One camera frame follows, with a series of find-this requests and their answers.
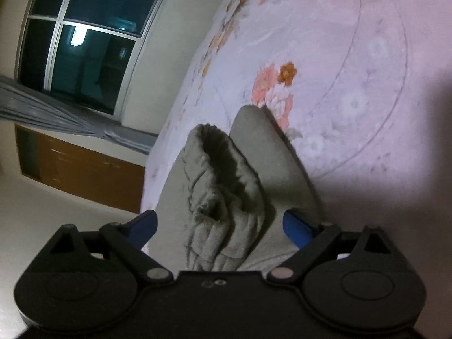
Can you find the grey curtain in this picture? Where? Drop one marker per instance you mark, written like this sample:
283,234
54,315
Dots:
53,113

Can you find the grey fleece-lined pants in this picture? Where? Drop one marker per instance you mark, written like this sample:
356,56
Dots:
226,190

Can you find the pink floral bed sheet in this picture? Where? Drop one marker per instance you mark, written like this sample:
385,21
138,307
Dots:
335,60

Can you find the brown wooden door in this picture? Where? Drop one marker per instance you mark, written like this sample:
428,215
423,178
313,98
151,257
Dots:
81,169

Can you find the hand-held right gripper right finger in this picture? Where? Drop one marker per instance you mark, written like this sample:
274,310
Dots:
296,226

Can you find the white-framed window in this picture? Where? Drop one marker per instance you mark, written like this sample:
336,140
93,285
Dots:
91,42

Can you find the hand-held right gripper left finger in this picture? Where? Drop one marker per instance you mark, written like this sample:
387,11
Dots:
143,226

